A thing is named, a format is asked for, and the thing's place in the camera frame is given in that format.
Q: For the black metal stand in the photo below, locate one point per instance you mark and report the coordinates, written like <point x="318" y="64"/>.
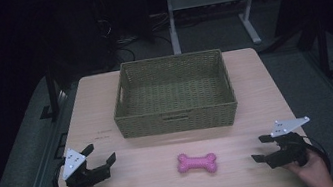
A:
<point x="51" y="91"/>
<point x="322" y="48"/>

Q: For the person's right hand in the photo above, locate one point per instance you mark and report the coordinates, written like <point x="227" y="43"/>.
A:
<point x="315" y="171"/>

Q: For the pink bone-shaped dog toy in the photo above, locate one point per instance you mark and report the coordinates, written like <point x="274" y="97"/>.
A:
<point x="197" y="163"/>

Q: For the grey metal desk frame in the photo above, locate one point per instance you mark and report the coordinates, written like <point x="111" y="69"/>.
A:
<point x="172" y="21"/>

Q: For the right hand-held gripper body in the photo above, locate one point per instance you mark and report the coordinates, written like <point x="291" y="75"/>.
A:
<point x="290" y="151"/>

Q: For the green woven basket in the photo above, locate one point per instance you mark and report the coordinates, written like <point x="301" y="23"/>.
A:
<point x="173" y="95"/>

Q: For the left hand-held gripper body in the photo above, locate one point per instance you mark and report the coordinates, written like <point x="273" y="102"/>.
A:
<point x="82" y="179"/>

